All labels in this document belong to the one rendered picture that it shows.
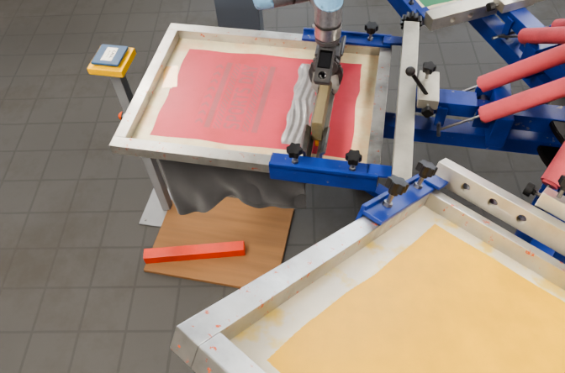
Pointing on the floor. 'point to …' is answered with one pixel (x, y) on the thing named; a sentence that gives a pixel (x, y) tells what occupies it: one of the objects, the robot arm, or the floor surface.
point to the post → (150, 217)
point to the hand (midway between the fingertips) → (324, 91)
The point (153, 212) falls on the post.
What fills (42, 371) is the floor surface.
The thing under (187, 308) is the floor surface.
